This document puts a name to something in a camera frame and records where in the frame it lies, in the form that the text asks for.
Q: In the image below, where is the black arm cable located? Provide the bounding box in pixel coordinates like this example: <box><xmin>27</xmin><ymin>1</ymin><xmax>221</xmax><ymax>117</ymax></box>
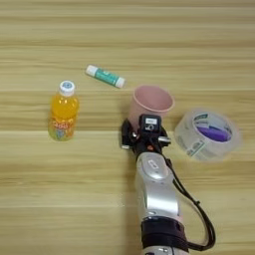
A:
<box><xmin>163</xmin><ymin>158</ymin><xmax>217</xmax><ymax>252</ymax></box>

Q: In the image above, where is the green and white glue stick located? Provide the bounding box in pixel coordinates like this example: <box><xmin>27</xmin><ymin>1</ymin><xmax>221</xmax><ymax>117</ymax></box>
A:
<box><xmin>85</xmin><ymin>64</ymin><xmax>128</xmax><ymax>90</ymax></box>

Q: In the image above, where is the clear packing tape roll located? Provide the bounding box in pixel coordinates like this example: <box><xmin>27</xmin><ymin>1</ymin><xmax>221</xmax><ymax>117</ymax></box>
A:
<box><xmin>173</xmin><ymin>108</ymin><xmax>243</xmax><ymax>163</ymax></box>

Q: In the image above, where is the orange juice bottle white cap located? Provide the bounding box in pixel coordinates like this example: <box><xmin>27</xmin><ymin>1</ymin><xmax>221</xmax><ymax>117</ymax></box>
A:
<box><xmin>47</xmin><ymin>80</ymin><xmax>81</xmax><ymax>142</ymax></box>

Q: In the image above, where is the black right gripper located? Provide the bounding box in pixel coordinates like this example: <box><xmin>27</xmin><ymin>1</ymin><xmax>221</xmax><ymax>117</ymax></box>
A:
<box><xmin>121</xmin><ymin>119</ymin><xmax>172</xmax><ymax>155</ymax></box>

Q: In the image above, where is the pink plastic cup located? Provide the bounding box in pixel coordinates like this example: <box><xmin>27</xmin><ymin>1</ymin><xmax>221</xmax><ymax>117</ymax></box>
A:
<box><xmin>127</xmin><ymin>85</ymin><xmax>175</xmax><ymax>133</ymax></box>

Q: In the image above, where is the small black box white label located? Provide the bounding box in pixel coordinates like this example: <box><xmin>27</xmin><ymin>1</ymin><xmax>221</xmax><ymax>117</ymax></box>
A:
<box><xmin>138</xmin><ymin>114</ymin><xmax>162</xmax><ymax>133</ymax></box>

